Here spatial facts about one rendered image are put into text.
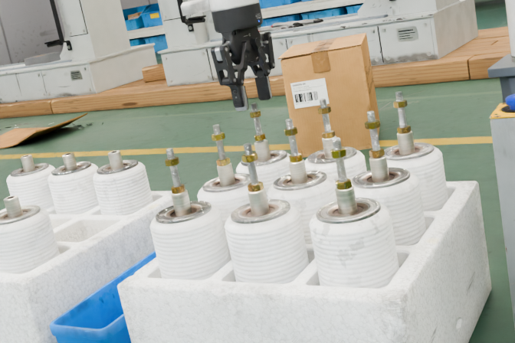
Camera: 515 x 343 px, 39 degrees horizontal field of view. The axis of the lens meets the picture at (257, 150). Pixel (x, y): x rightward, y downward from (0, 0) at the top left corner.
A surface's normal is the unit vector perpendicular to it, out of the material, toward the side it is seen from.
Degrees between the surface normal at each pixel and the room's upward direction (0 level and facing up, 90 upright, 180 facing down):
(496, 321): 0
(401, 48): 90
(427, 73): 90
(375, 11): 90
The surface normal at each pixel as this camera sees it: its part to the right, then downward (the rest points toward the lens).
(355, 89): -0.22, 0.27
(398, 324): -0.47, 0.29
